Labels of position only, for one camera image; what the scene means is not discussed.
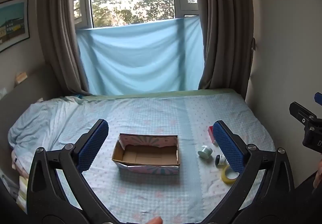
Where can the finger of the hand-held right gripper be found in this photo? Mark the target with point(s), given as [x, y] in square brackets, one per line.
[301, 113]
[318, 97]

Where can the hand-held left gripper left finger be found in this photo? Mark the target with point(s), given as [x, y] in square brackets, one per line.
[93, 146]

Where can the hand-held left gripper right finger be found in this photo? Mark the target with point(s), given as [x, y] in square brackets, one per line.
[229, 148]

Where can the white pill bottle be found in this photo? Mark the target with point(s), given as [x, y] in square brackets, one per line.
[204, 151]

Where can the yellow tape roll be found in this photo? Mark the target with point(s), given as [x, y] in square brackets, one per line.
[227, 181]

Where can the cardboard box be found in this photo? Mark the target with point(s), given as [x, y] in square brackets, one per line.
[146, 156]

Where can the person's right hand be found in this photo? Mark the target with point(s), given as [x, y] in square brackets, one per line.
[319, 168]

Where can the person's left hand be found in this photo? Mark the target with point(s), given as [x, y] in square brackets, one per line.
[154, 221]

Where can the white and black small jar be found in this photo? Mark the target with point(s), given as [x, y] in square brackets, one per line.
[221, 161]

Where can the small red box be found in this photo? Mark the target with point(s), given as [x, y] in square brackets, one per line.
[210, 133]

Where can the light blue crumpled quilt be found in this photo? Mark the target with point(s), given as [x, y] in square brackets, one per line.
[37, 123]

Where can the pink-printed blue bedsheet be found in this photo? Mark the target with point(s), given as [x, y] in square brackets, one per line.
[151, 118]

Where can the folded striped cloth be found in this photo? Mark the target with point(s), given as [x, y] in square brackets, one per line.
[23, 191]

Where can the grey headboard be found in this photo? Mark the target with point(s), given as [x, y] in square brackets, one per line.
[25, 93]

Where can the light blue hanging cloth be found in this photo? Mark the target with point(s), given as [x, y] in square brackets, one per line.
[138, 62]

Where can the small beige box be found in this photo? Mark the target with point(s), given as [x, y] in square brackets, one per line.
[21, 77]

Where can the brown curtain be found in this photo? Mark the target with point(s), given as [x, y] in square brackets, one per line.
[226, 25]
[60, 37]

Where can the framed wall picture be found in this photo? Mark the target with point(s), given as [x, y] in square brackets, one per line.
[12, 25]

